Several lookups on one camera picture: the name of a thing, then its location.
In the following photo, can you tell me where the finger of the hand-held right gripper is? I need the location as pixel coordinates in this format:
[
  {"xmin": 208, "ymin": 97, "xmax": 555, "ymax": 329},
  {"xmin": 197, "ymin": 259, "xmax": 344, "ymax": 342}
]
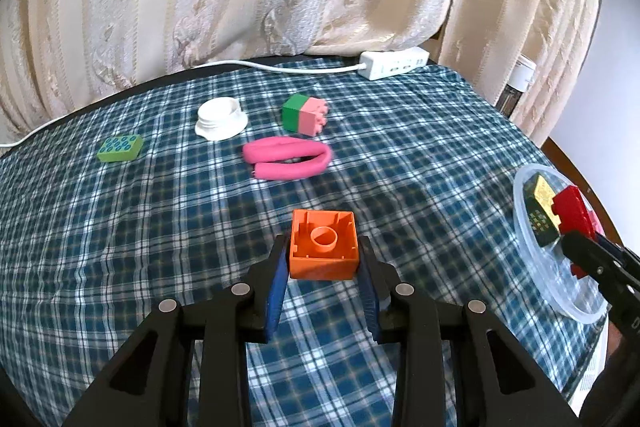
[
  {"xmin": 560, "ymin": 230, "xmax": 640, "ymax": 303},
  {"xmin": 592, "ymin": 234, "xmax": 640, "ymax": 273}
]

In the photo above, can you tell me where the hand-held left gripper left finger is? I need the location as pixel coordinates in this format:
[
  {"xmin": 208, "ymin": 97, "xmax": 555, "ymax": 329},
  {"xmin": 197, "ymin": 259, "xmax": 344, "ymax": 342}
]
[{"xmin": 60, "ymin": 234, "xmax": 291, "ymax": 427}]

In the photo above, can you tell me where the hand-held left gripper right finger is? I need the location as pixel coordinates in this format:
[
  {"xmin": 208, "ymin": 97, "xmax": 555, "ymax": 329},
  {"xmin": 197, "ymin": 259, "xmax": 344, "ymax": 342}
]
[{"xmin": 357, "ymin": 239, "xmax": 581, "ymax": 427}]

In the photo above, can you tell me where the clear plastic bowl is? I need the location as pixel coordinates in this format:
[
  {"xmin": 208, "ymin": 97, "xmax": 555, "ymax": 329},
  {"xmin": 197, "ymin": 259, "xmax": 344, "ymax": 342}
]
[{"xmin": 513, "ymin": 163, "xmax": 613, "ymax": 323}]

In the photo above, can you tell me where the orange block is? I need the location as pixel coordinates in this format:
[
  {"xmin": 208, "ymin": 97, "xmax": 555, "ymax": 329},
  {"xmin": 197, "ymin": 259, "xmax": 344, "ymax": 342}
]
[{"xmin": 289, "ymin": 209, "xmax": 362, "ymax": 282}]

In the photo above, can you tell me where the red block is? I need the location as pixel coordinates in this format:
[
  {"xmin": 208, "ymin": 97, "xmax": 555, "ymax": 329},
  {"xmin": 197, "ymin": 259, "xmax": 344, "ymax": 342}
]
[{"xmin": 552, "ymin": 186, "xmax": 601, "ymax": 279}]

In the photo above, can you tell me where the dark green box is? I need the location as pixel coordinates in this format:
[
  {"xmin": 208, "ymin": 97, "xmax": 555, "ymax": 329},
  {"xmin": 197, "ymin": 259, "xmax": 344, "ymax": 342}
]
[{"xmin": 522, "ymin": 175, "xmax": 563, "ymax": 248}]

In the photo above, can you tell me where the pink foam roller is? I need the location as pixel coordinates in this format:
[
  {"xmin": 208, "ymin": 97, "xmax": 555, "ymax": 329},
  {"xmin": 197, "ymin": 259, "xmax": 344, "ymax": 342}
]
[{"xmin": 242, "ymin": 137, "xmax": 333, "ymax": 181}]

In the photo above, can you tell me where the green and pink block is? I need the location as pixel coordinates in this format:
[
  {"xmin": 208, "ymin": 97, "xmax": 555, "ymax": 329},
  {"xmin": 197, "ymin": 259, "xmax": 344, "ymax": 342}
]
[{"xmin": 281, "ymin": 94, "xmax": 331, "ymax": 138}]

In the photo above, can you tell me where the white round lid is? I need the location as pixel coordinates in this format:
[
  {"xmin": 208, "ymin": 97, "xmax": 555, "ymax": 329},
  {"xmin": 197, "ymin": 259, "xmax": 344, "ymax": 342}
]
[{"xmin": 194, "ymin": 98, "xmax": 249, "ymax": 142}]

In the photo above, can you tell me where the green block with blue dots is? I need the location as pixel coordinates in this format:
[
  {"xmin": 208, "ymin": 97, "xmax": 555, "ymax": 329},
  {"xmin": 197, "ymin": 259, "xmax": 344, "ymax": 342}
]
[{"xmin": 97, "ymin": 134, "xmax": 144, "ymax": 162}]

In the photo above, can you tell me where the white tower heater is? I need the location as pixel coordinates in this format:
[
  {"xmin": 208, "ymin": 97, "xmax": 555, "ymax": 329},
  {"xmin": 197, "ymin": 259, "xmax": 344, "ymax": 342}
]
[{"xmin": 495, "ymin": 54, "xmax": 537, "ymax": 118}]

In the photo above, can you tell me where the white power strip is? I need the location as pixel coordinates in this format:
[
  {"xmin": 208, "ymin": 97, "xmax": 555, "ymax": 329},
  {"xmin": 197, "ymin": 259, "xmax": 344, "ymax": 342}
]
[{"xmin": 360, "ymin": 47, "xmax": 430, "ymax": 81}]

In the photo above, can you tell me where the white power cable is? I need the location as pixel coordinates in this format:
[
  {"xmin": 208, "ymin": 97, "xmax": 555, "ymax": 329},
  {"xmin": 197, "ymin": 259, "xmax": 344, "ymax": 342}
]
[{"xmin": 0, "ymin": 59, "xmax": 363, "ymax": 148}]

